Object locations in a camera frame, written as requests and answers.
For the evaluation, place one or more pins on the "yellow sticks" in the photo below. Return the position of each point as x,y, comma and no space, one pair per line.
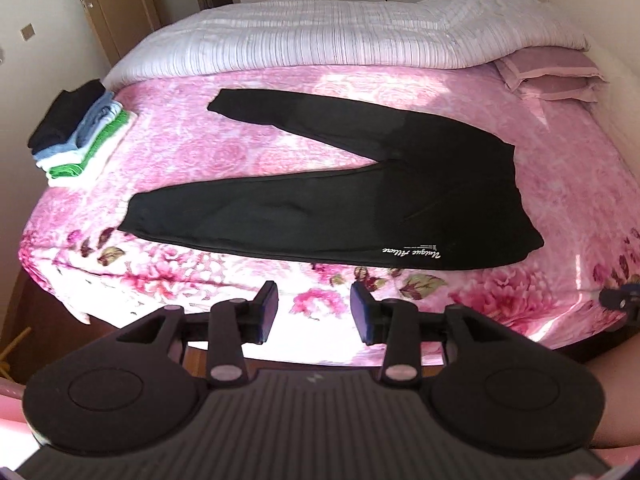
12,355

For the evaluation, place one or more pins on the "white striped quilt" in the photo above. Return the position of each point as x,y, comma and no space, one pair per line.
320,35

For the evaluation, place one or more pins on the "white folded garment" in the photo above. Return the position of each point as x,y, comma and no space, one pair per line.
112,121

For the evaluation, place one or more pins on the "black pants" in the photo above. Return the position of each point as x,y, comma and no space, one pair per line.
350,195

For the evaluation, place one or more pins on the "light blue folded garment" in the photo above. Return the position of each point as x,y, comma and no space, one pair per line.
97,117

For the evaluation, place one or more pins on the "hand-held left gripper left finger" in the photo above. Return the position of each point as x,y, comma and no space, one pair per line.
266,312

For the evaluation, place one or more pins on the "wooden bed frame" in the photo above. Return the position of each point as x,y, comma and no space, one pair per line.
45,325

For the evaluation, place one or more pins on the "black folded garment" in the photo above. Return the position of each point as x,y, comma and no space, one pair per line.
67,115

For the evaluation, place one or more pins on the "person's right forearm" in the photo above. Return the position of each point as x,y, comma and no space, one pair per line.
620,395

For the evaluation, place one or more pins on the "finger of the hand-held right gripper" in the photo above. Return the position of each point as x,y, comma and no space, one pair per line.
620,298

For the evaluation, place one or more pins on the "square wall switch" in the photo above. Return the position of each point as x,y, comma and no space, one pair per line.
27,31

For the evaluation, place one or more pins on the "brown wooden door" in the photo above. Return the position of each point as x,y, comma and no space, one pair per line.
112,5

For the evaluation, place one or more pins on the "pink pillow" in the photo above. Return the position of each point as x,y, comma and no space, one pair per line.
565,92
545,66

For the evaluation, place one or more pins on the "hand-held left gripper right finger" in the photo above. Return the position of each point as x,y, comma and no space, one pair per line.
361,312

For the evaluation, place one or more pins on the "pink cloth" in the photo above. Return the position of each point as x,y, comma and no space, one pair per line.
10,410

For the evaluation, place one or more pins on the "green folded garment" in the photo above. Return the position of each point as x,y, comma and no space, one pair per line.
107,142

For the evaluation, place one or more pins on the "bed with pink floral sheet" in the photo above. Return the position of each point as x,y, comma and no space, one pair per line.
210,145

